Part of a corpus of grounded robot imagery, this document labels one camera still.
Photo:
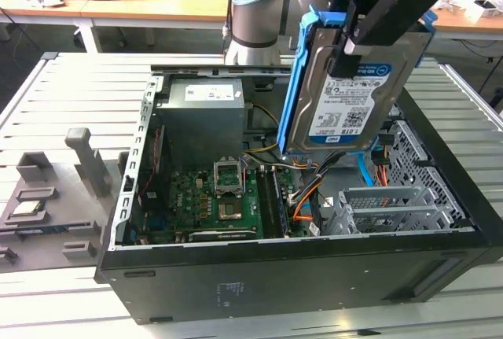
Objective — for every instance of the hard disk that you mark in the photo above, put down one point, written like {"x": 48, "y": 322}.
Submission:
{"x": 353, "y": 111}

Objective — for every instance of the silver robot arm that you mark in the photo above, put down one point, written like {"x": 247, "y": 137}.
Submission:
{"x": 255, "y": 20}

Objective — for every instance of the metal disk bay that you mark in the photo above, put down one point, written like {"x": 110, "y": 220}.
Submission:
{"x": 393, "y": 217}

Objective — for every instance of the wooden desk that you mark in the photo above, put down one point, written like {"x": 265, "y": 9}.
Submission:
{"x": 118, "y": 8}
{"x": 463, "y": 24}

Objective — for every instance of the small white box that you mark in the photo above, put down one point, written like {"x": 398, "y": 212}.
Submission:
{"x": 482, "y": 9}

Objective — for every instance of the grey power supply unit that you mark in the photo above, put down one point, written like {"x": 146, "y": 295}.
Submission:
{"x": 204, "y": 119}

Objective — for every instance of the RAM slot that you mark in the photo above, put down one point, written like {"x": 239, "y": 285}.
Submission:
{"x": 269, "y": 205}

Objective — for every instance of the CPU socket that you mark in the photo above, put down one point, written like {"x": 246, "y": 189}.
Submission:
{"x": 233, "y": 209}

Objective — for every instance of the green motherboard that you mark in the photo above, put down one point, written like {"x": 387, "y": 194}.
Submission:
{"x": 188, "y": 205}

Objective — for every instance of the black graphics card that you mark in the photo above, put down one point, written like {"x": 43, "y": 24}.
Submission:
{"x": 224, "y": 235}

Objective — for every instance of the black PC case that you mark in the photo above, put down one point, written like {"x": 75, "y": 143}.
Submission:
{"x": 275, "y": 276}

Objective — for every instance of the grey parts rack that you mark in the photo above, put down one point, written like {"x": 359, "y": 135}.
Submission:
{"x": 67, "y": 205}

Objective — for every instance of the RAM stick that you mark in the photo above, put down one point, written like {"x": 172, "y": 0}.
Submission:
{"x": 43, "y": 229}

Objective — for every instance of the silver CPU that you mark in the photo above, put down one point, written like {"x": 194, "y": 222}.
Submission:
{"x": 26, "y": 208}

